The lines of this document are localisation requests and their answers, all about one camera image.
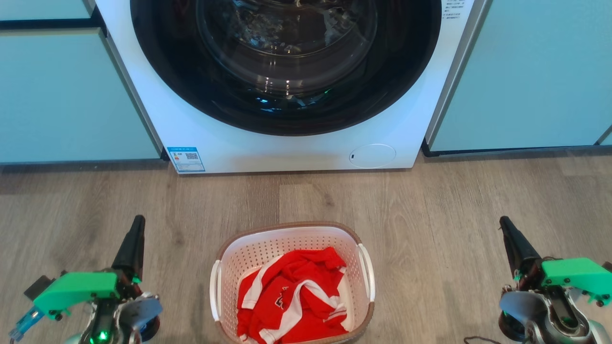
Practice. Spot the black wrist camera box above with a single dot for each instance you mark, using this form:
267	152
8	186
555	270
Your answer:
39	286

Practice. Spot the white front-load washing machine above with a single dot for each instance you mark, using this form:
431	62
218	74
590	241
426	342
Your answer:
287	153

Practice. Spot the tall pale green cabinet door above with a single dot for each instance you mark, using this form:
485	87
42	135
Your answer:
67	95

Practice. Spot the white perforated laundry basket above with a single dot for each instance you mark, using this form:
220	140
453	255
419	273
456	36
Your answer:
267	244

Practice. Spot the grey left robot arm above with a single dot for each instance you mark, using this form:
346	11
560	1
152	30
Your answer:
124	320

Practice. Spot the wide pale green cabinet door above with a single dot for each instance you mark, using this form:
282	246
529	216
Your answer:
535	76

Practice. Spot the red and white shirt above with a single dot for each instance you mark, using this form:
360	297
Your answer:
291	296

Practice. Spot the round black washer door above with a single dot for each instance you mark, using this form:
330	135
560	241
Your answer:
167	71

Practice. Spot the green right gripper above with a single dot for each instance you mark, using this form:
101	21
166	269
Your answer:
573	273

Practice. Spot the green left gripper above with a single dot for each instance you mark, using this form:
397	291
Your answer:
76	286

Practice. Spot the short pale green cabinet drawer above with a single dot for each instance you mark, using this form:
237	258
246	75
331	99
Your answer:
43	8

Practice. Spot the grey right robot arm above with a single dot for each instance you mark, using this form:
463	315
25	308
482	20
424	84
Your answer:
540	315

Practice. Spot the round white filter cover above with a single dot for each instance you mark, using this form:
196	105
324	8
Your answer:
373	155

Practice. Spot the blue energy label sticker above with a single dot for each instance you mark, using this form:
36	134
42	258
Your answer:
186	160

